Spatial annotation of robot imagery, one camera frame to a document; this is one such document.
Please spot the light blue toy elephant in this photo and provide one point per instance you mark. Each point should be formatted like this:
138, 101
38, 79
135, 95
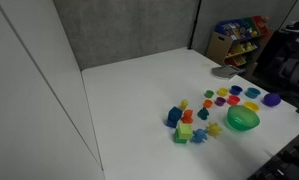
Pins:
199, 136

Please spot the yellow toy duck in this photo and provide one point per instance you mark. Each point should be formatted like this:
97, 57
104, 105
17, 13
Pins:
184, 105

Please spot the orange toy animal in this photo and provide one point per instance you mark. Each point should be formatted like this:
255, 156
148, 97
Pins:
187, 116

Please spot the teal toy animal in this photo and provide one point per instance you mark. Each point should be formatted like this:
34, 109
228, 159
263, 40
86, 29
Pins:
203, 114

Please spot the yellow spiky sun toy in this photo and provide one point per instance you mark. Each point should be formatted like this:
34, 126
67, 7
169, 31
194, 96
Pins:
214, 130

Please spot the wooden toy storage shelf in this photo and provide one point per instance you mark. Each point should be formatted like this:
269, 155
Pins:
219, 45

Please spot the green plastic bowl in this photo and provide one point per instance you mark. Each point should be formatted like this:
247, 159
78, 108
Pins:
242, 119

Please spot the blue cube block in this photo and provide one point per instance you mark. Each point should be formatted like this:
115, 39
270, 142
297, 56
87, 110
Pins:
175, 113

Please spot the light green cube block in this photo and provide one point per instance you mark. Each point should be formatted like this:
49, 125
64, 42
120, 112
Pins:
185, 131

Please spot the small orange cup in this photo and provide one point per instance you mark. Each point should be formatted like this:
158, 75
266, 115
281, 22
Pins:
207, 103

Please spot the small green cup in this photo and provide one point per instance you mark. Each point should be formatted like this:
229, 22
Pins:
209, 94

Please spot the small purple cup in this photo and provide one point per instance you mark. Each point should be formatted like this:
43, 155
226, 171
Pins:
220, 101

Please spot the small yellow cup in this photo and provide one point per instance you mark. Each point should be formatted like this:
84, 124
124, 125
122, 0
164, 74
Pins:
223, 92

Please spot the gray metal plate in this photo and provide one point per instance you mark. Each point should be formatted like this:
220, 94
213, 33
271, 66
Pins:
226, 72

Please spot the black pole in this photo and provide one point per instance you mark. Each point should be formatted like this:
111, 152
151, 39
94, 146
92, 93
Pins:
194, 23

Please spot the red cup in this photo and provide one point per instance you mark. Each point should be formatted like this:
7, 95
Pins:
233, 100

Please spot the dark blue cup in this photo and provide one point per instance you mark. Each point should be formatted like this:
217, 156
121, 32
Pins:
236, 90

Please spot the teal cup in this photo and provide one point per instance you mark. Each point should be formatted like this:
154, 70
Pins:
252, 93

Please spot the large yellow cup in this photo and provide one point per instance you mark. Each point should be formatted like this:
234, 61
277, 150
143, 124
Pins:
251, 106

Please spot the large purple cup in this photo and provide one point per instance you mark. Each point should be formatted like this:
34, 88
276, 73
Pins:
272, 100

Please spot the black office chair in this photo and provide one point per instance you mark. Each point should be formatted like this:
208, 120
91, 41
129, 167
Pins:
285, 66

